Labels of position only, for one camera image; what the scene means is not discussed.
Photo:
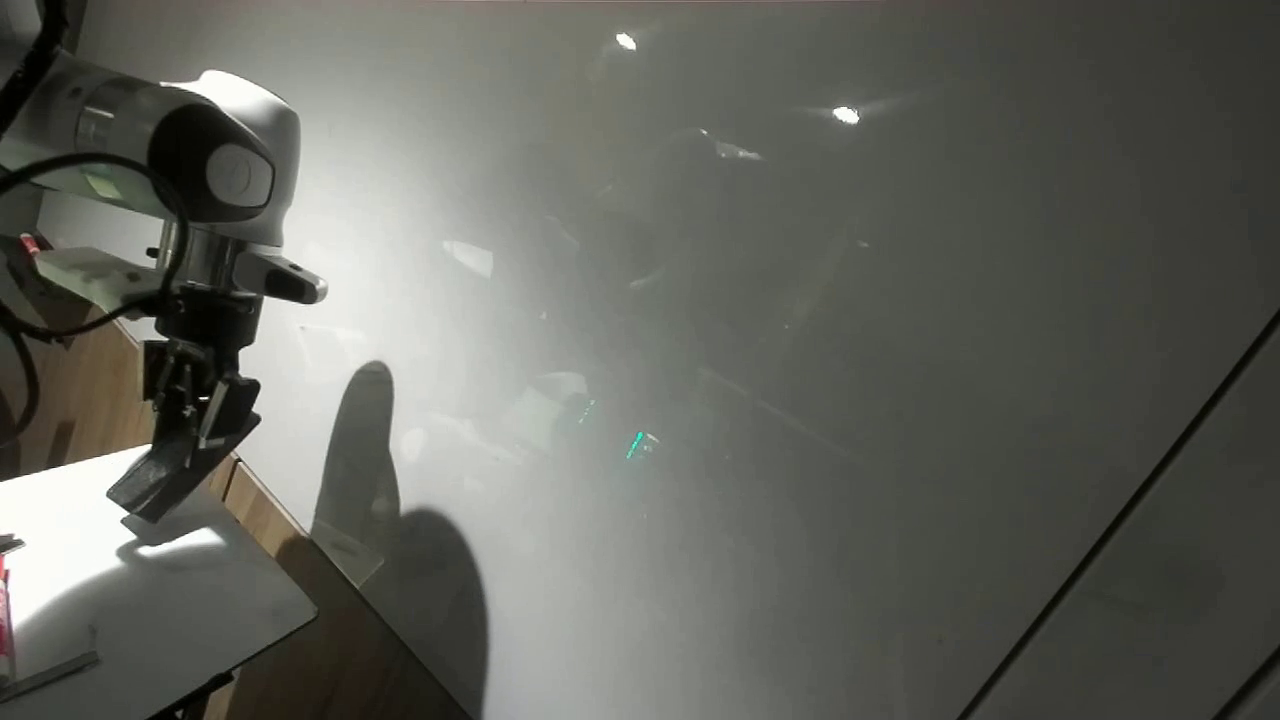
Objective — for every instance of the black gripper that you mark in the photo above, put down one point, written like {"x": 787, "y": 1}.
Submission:
{"x": 201, "y": 324}

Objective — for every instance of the black whiteboard eraser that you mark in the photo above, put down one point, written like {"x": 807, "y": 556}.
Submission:
{"x": 165, "y": 480}

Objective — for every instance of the red marker pen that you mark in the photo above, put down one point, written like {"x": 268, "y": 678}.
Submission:
{"x": 5, "y": 614}

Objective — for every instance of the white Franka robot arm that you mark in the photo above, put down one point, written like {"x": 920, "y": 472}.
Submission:
{"x": 120, "y": 133}

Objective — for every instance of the white table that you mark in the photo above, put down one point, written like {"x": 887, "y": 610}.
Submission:
{"x": 135, "y": 601}

